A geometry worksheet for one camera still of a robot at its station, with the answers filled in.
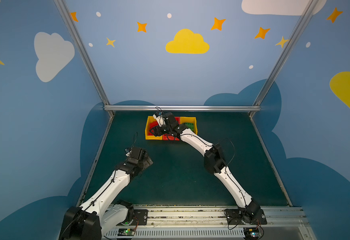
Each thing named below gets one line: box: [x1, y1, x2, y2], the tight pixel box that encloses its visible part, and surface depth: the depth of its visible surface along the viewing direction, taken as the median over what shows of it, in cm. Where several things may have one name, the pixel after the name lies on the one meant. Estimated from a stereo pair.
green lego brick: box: [183, 122, 195, 131], surface depth 111 cm
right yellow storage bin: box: [180, 116, 198, 135], surface depth 110 cm
